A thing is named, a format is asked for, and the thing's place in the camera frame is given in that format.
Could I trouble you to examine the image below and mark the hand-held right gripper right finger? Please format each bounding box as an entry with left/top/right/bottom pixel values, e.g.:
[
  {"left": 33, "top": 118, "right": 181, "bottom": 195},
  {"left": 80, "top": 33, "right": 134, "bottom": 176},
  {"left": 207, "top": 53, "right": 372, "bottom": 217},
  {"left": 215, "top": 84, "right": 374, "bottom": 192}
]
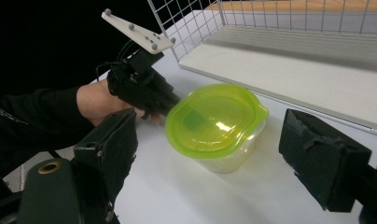
[{"left": 278, "top": 108, "right": 372, "bottom": 213}]

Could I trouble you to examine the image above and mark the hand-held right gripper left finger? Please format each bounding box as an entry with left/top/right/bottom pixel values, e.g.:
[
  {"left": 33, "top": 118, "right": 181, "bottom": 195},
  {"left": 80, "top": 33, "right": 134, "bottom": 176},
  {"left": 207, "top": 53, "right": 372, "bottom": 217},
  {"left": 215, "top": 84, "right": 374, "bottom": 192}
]
[{"left": 73, "top": 107, "right": 139, "bottom": 206}]

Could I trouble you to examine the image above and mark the clear container with green lid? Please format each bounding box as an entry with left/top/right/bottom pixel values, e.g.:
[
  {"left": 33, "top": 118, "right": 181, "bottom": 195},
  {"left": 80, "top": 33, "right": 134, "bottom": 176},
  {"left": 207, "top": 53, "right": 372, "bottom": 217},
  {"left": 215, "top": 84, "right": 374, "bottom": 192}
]
[{"left": 164, "top": 82, "right": 271, "bottom": 175}]

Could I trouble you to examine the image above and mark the white wire shelf rack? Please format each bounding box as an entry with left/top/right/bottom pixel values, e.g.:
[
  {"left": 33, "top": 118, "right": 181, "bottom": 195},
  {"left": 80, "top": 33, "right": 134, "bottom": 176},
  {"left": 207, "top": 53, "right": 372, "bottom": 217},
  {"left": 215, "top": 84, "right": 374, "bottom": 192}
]
[{"left": 147, "top": 0, "right": 377, "bottom": 140}]

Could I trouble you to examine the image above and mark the black cable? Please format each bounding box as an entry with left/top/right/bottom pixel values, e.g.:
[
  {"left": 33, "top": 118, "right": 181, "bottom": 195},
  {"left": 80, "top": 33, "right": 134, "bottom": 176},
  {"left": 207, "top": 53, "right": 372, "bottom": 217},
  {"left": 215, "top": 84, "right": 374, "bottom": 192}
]
[{"left": 95, "top": 39, "right": 138, "bottom": 82}]

